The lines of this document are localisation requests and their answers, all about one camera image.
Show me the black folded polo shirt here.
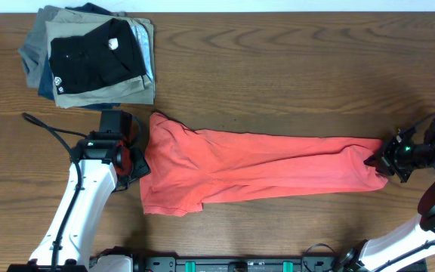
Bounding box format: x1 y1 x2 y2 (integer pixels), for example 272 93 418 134
49 19 146 95

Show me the light blue folded garment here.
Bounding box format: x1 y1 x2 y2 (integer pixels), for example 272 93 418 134
131 23 154 82

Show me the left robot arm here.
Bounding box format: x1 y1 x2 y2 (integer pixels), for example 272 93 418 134
8 128 149 272

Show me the red soccer t-shirt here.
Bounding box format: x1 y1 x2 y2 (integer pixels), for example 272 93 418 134
140 113 387 216

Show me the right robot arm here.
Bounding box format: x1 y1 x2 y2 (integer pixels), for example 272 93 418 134
332 112 435 272

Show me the khaki folded garment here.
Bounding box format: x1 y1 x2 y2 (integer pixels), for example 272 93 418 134
46 9 156 108

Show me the navy folded garment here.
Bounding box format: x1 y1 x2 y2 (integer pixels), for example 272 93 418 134
38 2 120 111

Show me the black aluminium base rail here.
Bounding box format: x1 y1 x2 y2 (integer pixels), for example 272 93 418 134
88 247 428 272

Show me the grey folded garment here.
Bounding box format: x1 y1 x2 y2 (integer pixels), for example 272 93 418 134
17 5 60 88

